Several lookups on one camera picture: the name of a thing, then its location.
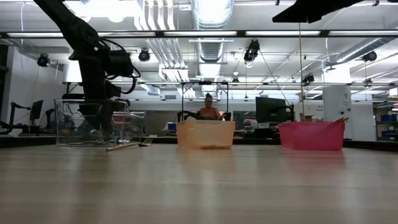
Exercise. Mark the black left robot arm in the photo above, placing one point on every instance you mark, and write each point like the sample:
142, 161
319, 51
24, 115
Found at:
77, 31

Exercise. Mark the blue storage bins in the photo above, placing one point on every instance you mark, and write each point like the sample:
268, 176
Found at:
388, 118

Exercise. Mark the white pillar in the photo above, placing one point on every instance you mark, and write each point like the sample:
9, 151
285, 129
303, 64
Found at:
337, 102

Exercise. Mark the silver ventilation duct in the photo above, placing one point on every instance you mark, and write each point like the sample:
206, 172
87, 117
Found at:
211, 51

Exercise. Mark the black aluminium table frame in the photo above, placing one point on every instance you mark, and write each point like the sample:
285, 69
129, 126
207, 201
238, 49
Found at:
168, 140

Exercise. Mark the black computer monitor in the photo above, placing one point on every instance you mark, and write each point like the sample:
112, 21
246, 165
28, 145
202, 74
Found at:
270, 109
36, 109

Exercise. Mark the orange plastic bin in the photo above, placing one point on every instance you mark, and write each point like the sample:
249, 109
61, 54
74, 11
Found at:
205, 133

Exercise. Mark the brown cardboard box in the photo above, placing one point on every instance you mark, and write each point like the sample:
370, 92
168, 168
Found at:
306, 117

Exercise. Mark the red plastic bin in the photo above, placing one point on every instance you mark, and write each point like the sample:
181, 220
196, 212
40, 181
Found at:
311, 137

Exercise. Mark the black overhead beam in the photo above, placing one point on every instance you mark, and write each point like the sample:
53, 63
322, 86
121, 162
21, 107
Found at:
186, 34

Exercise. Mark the black background robot arm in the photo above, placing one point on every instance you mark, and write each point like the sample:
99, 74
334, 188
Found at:
226, 115
186, 115

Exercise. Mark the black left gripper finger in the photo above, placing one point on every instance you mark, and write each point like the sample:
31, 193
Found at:
88, 116
104, 116

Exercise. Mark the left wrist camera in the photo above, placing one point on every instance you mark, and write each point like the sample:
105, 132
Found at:
121, 63

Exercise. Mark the black ceiling spotlight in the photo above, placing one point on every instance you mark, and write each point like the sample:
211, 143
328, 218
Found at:
370, 56
144, 56
43, 60
308, 78

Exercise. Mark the person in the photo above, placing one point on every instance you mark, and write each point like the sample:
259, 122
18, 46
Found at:
209, 112

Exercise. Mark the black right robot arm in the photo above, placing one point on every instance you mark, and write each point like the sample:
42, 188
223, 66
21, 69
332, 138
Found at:
311, 9

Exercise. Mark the black hanging camera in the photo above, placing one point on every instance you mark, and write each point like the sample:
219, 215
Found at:
251, 51

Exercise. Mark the clear plastic bin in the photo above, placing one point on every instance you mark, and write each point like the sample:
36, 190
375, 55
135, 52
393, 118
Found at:
71, 133

